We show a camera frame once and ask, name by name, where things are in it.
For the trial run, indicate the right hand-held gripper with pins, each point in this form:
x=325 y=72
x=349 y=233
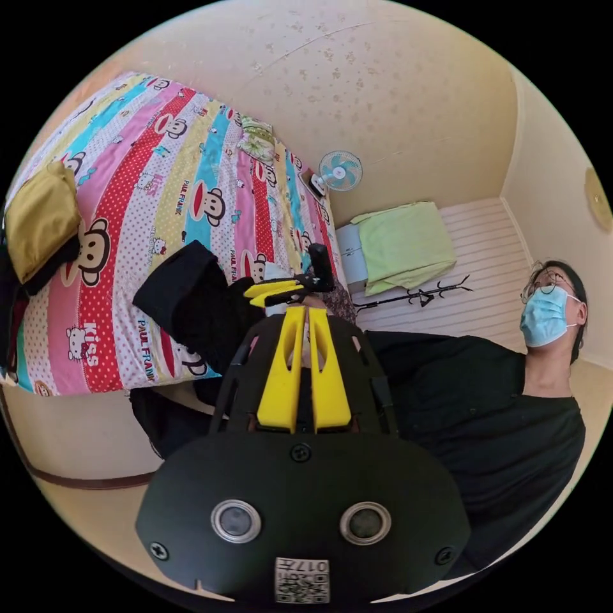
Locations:
x=309 y=283

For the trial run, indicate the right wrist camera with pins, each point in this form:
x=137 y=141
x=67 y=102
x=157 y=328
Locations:
x=322 y=268

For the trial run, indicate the round ceiling lamp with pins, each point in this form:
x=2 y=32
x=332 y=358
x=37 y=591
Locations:
x=598 y=198

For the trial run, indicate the white cupboard with green cloth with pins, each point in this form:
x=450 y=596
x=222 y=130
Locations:
x=407 y=244

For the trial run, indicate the small white and teal fan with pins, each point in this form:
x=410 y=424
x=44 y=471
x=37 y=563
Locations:
x=340 y=171

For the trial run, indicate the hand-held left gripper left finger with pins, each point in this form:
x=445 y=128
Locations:
x=280 y=383

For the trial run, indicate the bed with striped cartoon sheet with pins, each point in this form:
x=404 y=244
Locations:
x=143 y=191

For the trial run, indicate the black pants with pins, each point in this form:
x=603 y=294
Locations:
x=191 y=297

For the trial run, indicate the person's right forearm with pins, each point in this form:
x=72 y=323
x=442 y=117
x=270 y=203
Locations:
x=341 y=304

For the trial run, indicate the black coat rack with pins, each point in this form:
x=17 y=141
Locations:
x=421 y=294

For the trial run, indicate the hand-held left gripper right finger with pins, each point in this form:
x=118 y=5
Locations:
x=328 y=388

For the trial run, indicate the person's right hand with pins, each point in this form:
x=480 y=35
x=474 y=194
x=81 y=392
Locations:
x=316 y=303

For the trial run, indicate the person's body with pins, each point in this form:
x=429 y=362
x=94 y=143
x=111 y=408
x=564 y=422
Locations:
x=479 y=407

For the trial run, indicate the pile of clothes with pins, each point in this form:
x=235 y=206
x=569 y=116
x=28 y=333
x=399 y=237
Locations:
x=40 y=215

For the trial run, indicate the green floral pillow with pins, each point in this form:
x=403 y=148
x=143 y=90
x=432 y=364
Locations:
x=258 y=139

